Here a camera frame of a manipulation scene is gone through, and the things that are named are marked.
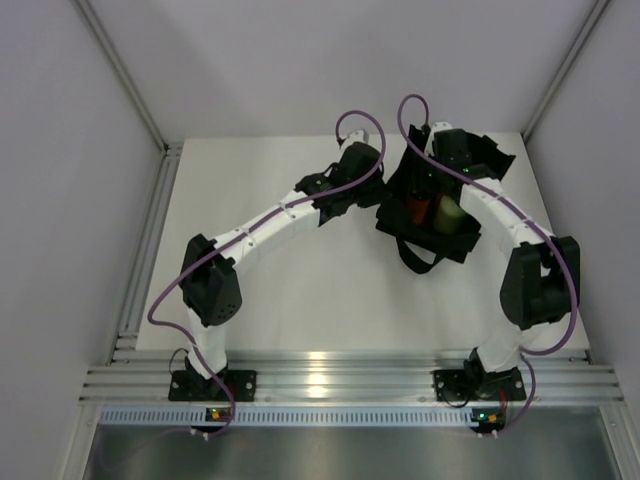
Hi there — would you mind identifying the left aluminium frame post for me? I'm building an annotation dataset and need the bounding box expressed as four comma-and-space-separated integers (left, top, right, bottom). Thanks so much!
70, 0, 168, 153

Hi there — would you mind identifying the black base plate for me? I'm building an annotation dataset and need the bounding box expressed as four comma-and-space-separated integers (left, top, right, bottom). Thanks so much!
432, 368, 527, 406
168, 369, 257, 402

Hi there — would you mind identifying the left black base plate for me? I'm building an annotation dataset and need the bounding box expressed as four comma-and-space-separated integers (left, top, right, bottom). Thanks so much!
168, 369, 257, 402

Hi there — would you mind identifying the aluminium front rail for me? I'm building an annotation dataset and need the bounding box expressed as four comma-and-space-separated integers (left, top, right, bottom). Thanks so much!
79, 349, 624, 406

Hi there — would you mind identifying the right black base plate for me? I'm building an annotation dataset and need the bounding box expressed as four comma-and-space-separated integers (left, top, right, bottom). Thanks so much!
432, 368, 527, 406

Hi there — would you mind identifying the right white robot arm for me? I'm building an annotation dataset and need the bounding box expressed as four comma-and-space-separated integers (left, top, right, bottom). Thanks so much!
425, 122, 580, 401

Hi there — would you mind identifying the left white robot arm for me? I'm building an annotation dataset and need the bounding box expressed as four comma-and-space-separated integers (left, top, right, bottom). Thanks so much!
176, 141, 385, 400

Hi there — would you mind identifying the black canvas bag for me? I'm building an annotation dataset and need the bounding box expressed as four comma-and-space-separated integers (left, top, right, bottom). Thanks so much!
376, 125, 515, 275

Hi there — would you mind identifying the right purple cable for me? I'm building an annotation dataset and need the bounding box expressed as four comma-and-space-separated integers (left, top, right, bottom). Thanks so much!
397, 93, 581, 441

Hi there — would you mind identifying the aluminium frame post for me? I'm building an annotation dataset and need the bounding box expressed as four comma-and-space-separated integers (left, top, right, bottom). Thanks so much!
70, 0, 168, 153
521, 0, 613, 144

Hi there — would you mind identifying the purple cable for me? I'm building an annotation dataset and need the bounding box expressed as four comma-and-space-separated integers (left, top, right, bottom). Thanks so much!
148, 109, 387, 441
397, 93, 581, 441

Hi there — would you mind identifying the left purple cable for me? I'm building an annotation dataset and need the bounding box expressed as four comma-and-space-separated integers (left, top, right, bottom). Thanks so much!
148, 109, 387, 441

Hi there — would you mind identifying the grey slotted cable duct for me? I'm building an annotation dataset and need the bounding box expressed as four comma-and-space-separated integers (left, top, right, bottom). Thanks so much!
99, 406, 501, 427

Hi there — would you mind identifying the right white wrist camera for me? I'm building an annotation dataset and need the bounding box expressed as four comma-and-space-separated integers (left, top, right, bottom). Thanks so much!
431, 121, 453, 134

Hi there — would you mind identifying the right aluminium frame post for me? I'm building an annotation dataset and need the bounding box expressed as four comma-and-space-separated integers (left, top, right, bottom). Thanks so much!
521, 0, 613, 144

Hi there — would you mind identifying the yellow-green pump bottle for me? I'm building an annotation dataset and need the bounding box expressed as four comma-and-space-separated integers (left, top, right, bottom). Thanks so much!
433, 196, 467, 235

